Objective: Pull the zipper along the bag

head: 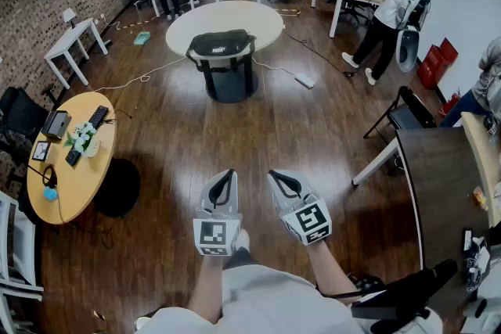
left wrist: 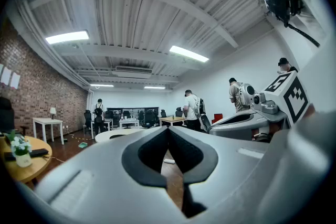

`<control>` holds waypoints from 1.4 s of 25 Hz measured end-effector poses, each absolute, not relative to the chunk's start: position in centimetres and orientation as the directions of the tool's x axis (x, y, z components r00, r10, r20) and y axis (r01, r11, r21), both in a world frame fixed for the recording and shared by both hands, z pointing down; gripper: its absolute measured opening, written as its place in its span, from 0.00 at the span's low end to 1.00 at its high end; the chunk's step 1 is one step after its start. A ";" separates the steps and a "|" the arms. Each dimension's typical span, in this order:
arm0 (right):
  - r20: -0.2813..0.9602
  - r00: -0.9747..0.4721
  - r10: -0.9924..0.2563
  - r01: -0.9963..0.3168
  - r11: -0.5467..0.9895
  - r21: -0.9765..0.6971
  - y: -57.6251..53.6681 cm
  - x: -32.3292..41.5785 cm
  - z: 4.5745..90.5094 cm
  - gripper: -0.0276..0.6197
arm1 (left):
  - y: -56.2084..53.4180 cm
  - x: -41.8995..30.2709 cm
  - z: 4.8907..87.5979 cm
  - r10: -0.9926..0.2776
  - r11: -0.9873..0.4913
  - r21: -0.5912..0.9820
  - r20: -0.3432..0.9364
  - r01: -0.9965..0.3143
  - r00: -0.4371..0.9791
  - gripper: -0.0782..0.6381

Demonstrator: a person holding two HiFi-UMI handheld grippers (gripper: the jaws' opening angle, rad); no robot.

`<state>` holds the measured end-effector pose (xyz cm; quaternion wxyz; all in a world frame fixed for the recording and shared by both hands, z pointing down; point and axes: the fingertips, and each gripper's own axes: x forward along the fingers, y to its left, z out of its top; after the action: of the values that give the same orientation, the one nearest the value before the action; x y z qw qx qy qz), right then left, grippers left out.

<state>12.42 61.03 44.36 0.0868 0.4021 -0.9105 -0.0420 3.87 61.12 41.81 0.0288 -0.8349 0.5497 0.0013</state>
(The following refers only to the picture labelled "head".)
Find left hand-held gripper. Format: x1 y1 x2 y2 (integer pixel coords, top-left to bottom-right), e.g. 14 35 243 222
193 169 243 257

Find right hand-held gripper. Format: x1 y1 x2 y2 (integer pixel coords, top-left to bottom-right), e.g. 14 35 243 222
267 170 333 246

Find black bag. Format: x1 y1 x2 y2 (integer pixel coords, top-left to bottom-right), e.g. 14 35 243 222
185 29 258 74

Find person's right forearm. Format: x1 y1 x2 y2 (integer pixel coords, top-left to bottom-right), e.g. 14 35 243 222
307 240 362 305

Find person's left forearm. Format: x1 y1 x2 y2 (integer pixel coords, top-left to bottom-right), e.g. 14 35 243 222
186 253 236 325

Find person's white shoe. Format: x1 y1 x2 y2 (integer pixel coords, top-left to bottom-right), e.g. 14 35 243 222
233 229 251 252

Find white power strip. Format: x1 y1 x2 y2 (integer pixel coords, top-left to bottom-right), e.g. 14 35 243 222
294 72 316 89

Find person's grey clothing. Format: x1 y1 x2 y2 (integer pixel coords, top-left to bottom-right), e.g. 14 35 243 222
135 264 443 334

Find round wooden table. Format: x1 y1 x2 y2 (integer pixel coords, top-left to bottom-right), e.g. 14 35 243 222
26 92 141 225

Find black folding chair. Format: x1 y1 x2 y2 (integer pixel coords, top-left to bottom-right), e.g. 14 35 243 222
362 85 438 140

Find black keyboard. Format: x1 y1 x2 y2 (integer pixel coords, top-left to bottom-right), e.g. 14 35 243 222
65 105 110 167

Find white flowers in pot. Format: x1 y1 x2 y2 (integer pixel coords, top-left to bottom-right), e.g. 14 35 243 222
63 121 102 159

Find dark brown table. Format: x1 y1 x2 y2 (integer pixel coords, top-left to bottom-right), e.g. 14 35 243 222
351 127 491 271

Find grey box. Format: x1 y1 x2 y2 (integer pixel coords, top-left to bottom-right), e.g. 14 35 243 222
41 110 73 140

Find round white table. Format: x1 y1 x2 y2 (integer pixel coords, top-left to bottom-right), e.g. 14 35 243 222
165 0 284 104

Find red fire extinguisher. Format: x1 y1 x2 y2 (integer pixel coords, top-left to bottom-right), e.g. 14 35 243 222
439 87 463 117

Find white moulded chair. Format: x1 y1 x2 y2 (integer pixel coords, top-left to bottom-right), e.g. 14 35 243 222
395 27 421 74

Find red bags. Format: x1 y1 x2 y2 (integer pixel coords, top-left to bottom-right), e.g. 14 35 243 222
416 37 460 90

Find light wooden counter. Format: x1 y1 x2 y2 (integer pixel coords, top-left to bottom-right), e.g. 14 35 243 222
460 112 501 228

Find white shelf unit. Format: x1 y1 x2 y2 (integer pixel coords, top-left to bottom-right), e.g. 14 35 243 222
0 190 45 334

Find black armchair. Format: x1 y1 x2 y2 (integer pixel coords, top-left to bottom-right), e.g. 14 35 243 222
0 86 49 144

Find small white table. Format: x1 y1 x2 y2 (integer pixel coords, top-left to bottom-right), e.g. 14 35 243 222
44 17 110 91

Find white cable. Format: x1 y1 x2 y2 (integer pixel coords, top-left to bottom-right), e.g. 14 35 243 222
92 56 187 94

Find black strap pack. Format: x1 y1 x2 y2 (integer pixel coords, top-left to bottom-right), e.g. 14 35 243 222
350 258 460 334

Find small picture frame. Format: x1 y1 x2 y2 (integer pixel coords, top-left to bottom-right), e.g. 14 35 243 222
31 140 52 163

